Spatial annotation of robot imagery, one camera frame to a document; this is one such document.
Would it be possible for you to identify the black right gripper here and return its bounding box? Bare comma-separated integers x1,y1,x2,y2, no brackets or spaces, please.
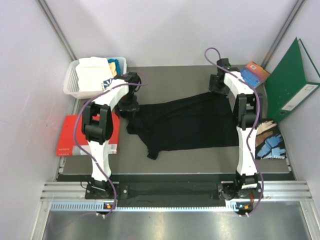
208,75,230,98

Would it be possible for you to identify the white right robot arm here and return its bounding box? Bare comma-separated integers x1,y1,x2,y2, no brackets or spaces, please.
209,58,263,198

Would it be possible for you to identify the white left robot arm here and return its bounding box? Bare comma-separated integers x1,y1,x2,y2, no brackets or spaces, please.
81,72,143,199

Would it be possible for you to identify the blue orange book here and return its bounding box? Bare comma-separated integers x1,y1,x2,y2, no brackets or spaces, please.
240,62,271,88

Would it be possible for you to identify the blue t-shirt in basket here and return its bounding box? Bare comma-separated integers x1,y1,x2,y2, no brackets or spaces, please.
107,58,124,75

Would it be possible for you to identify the cream t-shirt in basket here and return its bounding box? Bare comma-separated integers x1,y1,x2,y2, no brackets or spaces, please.
108,62,118,79

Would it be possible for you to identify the white t-shirt with flower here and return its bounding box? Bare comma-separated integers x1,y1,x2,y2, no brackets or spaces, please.
75,57,113,92

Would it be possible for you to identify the white plastic laundry basket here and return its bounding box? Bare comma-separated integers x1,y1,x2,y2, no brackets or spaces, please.
63,56,127,99

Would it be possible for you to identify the green binder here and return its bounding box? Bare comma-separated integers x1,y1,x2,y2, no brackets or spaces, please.
265,38,320,123

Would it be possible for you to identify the folded black printed t-shirt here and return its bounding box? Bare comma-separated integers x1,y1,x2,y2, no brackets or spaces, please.
255,118,287,160

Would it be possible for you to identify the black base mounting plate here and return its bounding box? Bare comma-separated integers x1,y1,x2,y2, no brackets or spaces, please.
85,181,262,200

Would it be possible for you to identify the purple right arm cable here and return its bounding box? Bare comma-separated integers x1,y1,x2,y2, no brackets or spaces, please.
204,47,265,217

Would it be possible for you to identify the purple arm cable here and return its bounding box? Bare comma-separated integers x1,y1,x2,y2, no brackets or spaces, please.
73,71,150,218
204,47,265,217

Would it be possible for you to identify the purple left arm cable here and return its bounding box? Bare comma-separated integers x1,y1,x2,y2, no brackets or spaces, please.
73,71,150,218

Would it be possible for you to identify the aluminium rail frame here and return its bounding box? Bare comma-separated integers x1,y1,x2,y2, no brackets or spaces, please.
30,180,320,240

